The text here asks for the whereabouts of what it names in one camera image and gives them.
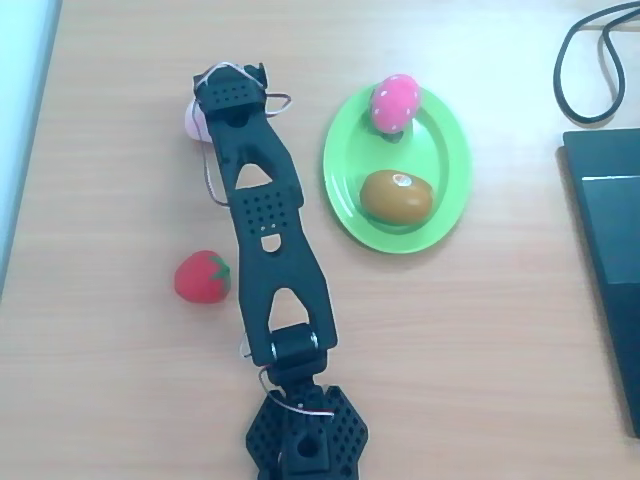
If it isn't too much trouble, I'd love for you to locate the pale pink plush peach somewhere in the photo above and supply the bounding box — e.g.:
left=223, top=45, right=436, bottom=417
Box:
left=183, top=98, right=212, bottom=145

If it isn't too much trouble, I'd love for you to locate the green oval plate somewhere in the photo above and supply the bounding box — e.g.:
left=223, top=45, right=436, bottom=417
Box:
left=322, top=82, right=474, bottom=254

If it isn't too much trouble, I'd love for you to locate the pink white-dotted plush strawberry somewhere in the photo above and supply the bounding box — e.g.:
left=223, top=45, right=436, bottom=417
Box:
left=369, top=73, right=422, bottom=136

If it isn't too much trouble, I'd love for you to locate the red toy tomato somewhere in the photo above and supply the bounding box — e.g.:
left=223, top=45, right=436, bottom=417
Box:
left=173, top=249, right=233, bottom=305

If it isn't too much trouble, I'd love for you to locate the brown kiwi with sticker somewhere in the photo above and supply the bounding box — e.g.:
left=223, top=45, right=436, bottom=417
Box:
left=359, top=169, right=435, bottom=224

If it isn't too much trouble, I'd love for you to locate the black laptop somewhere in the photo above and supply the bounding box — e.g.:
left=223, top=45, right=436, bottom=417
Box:
left=556, top=127, right=640, bottom=441

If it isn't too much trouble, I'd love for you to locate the white red gripper servo cable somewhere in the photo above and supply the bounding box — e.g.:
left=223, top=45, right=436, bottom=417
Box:
left=193, top=61, right=294, bottom=120

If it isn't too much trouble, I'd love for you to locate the white red elbow servo cable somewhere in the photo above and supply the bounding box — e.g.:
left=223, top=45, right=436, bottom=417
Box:
left=201, top=102, right=232, bottom=207

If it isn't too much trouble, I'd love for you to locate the black looped cable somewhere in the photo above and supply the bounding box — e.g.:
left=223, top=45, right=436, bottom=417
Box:
left=552, top=0, right=640, bottom=126

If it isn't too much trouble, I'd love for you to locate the white red base servo cable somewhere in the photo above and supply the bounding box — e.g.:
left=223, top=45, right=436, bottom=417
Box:
left=256, top=367, right=337, bottom=419

